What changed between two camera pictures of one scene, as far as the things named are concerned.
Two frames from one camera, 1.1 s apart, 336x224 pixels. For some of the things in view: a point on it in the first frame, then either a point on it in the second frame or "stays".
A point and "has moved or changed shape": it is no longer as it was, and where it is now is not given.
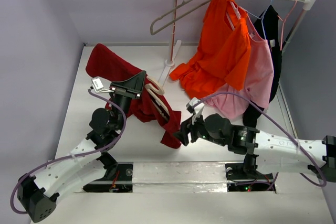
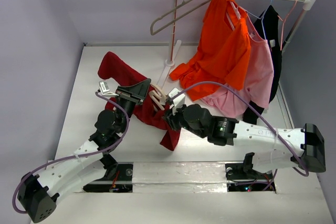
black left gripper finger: [133, 86] -> [137, 91]
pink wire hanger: [283, 21] stays
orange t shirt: [224, 52] stays
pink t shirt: [258, 83] stays
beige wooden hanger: [156, 93] has moved or changed shape
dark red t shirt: [103, 64] has moved or changed shape
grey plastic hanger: [178, 7] stays
